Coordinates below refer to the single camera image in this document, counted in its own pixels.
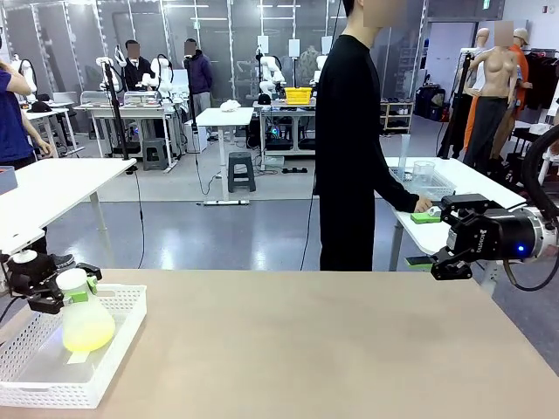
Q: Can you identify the white desk with drawers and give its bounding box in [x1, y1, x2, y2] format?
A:
[24, 107, 78, 158]

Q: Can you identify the white standing desk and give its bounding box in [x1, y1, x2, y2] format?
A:
[195, 107, 255, 206]

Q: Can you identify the white mannequin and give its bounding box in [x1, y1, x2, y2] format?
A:
[473, 28, 493, 95]

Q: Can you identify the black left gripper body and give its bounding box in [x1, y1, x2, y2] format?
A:
[6, 252, 58, 299]

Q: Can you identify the black hanging cable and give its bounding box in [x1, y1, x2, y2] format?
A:
[130, 165, 146, 270]

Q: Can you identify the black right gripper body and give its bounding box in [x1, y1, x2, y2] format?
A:
[440, 194, 537, 262]

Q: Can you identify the translucent plastic Erlenmeyer flask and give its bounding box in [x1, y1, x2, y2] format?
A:
[58, 268, 117, 353]

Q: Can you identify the wooden shoe rack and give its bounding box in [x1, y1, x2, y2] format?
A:
[379, 100, 414, 134]

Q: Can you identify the yellow plastic basket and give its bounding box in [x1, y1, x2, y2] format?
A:
[284, 86, 314, 105]

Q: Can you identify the grey box with orange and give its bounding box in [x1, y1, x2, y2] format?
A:
[0, 164, 18, 196]

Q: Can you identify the black tripod stand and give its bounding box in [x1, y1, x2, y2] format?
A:
[436, 50, 475, 161]
[100, 60, 141, 161]

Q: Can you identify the man in black suit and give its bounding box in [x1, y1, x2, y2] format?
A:
[120, 39, 154, 93]

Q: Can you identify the white table with trays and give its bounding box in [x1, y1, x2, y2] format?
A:
[72, 102, 178, 169]

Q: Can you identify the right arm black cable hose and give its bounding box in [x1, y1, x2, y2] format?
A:
[521, 129, 559, 228]

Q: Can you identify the black bags pile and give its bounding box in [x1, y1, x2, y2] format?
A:
[414, 85, 446, 121]

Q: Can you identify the bare mannequin with grey skirt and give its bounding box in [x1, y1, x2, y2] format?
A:
[462, 20, 523, 171]

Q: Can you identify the mannequin in orange clothes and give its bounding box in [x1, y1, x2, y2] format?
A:
[508, 28, 532, 110]

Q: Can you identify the person in black shirt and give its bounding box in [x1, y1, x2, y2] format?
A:
[314, 0, 421, 271]

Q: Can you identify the dark grey plastic stool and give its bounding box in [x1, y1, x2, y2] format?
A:
[226, 151, 258, 194]

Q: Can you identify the person's right forearm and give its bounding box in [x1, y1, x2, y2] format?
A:
[379, 174, 421, 213]

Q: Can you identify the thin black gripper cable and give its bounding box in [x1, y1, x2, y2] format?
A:
[501, 246, 559, 292]

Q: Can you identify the person in blue shirt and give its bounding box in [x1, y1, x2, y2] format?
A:
[0, 37, 56, 171]

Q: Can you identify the person in purple jacket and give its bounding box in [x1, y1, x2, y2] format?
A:
[182, 38, 215, 117]

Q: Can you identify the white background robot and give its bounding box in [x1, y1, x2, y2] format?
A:
[8, 54, 38, 104]
[256, 54, 286, 95]
[150, 54, 176, 101]

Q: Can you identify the white work table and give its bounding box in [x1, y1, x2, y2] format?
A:
[383, 156, 528, 280]
[0, 157, 139, 254]

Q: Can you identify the white table with equipment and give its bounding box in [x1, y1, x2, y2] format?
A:
[252, 102, 318, 171]

